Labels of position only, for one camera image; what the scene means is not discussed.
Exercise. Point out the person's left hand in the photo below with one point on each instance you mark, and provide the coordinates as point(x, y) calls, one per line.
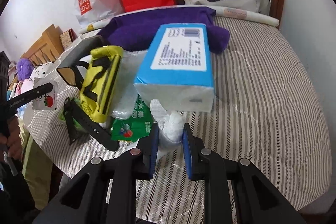
point(13, 142)

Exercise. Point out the purple towel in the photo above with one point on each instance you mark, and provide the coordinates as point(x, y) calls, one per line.
point(136, 31)

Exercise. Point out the green snack packet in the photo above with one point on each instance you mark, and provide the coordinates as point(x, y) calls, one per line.
point(137, 126)

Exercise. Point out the white spotted pillow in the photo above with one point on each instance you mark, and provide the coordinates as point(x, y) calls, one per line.
point(41, 71)

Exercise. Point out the white tomato sachet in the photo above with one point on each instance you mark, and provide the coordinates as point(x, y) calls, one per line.
point(45, 100)

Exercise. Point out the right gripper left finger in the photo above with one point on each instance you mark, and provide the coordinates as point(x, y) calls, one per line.
point(149, 148)

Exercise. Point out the purple plush toy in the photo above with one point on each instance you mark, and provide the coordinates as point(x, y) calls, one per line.
point(24, 69)

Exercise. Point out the wooden headboard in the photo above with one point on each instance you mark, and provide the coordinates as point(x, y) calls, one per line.
point(47, 48)

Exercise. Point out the white sponge block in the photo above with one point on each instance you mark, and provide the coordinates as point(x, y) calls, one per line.
point(125, 94)

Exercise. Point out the white mint work glove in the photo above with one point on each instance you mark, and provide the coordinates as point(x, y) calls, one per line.
point(171, 124)

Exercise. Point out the brown patterned notebook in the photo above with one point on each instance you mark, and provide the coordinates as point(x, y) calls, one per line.
point(67, 38)

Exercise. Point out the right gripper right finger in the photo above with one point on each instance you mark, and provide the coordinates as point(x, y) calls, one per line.
point(196, 167)

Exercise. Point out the yellow black mesh pouch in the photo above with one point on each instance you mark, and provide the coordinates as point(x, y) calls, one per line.
point(99, 82)

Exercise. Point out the green tissue pack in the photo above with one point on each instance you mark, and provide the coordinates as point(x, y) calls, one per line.
point(67, 117)

